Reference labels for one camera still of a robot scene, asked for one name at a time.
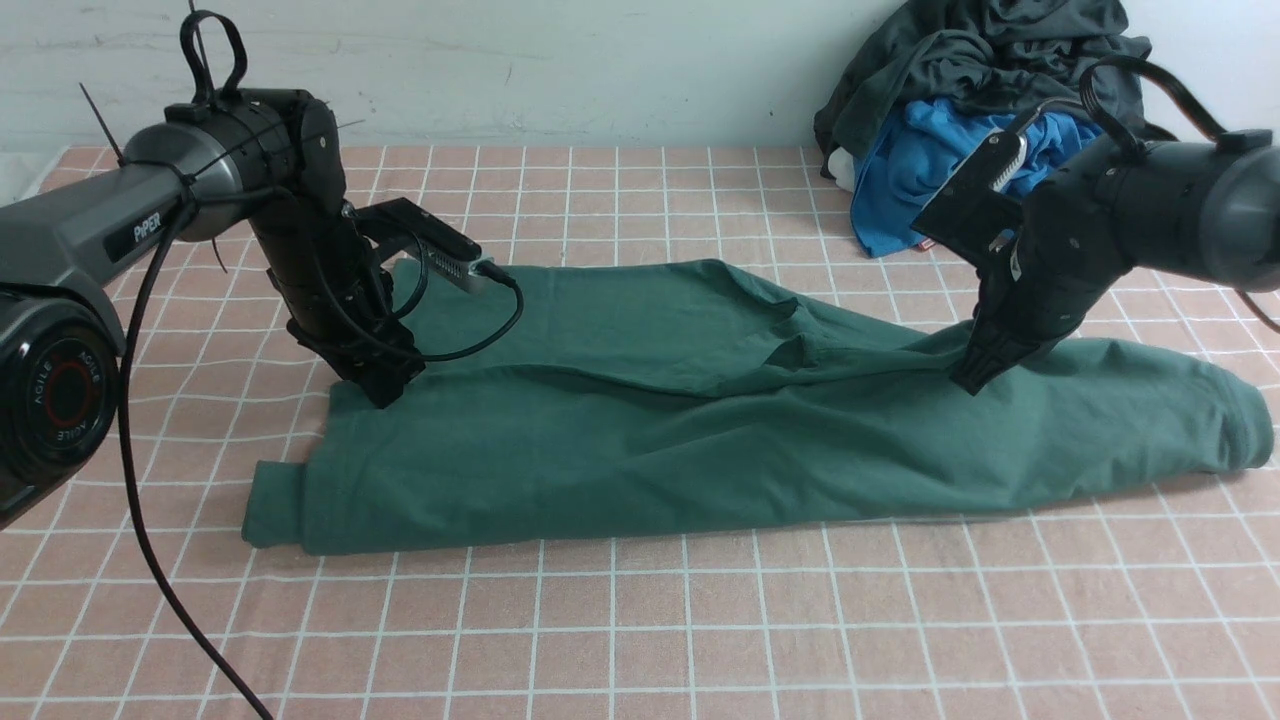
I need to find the green long-sleeved shirt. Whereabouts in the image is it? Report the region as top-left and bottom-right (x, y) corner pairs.
(242, 259), (1274, 556)

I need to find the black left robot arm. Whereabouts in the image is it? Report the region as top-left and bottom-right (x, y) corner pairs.
(1, 90), (424, 525)

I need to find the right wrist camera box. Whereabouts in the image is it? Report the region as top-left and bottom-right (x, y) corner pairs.
(910, 129), (1027, 270)

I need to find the blue crumpled garment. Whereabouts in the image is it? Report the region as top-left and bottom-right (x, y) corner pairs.
(850, 97), (1102, 258)

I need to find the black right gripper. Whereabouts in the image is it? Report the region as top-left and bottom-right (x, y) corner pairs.
(948, 168), (1135, 396)

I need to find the black right camera cable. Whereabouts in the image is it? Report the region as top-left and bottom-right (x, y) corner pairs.
(1010, 55), (1280, 336)

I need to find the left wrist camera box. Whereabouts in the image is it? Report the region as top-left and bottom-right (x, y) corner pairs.
(351, 197), (504, 293)

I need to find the pink checkered tablecloth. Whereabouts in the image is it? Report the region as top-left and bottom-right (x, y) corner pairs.
(1, 146), (1277, 719)

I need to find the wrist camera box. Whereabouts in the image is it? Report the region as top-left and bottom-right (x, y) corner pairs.
(910, 129), (1027, 270)
(351, 197), (504, 293)

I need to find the dark grey crumpled garment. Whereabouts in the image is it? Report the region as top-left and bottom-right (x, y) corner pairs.
(813, 1), (1152, 161)

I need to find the black camera cable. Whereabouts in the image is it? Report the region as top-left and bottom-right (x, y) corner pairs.
(1010, 55), (1280, 336)
(115, 10), (525, 720)

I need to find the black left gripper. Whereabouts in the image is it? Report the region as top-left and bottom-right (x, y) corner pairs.
(250, 195), (426, 409)

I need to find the black left camera cable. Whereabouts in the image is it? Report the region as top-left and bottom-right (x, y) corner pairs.
(115, 10), (525, 720)

